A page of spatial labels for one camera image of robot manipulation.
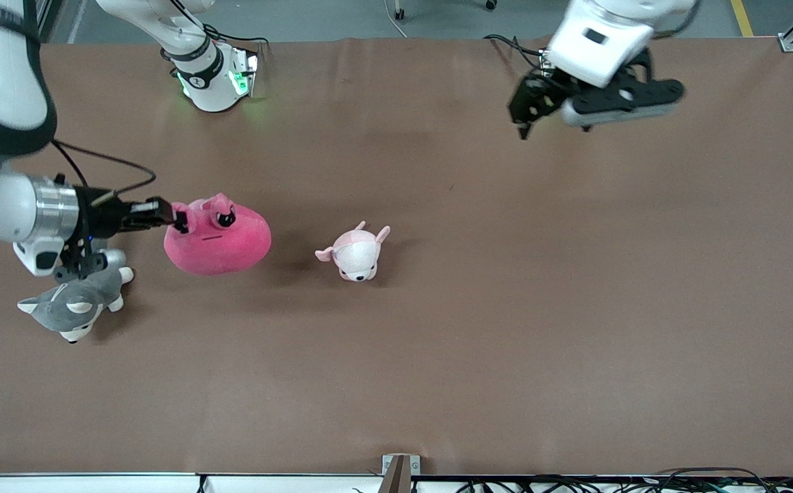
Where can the grey metal bracket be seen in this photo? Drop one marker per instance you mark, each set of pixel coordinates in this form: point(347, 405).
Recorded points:
point(413, 464)

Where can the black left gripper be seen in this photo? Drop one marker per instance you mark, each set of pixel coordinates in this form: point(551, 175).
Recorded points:
point(532, 96)

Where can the grey white husky plush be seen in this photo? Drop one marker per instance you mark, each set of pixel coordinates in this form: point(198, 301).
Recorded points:
point(74, 305)

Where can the brown table cover sheet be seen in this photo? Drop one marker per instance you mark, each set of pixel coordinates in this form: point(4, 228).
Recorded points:
point(506, 308)

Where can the white table edge rail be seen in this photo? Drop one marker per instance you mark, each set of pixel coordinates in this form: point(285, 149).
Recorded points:
point(81, 483)

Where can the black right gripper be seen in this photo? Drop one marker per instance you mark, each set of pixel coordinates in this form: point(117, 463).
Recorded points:
point(97, 211)

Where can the white pink pig plush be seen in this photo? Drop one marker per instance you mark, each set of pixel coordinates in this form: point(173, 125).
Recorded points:
point(355, 257)

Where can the pink round plush toy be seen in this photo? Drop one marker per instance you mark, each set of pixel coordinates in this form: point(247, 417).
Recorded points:
point(225, 250)

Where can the brown upright post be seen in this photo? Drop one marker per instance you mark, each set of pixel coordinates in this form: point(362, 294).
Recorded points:
point(396, 476)

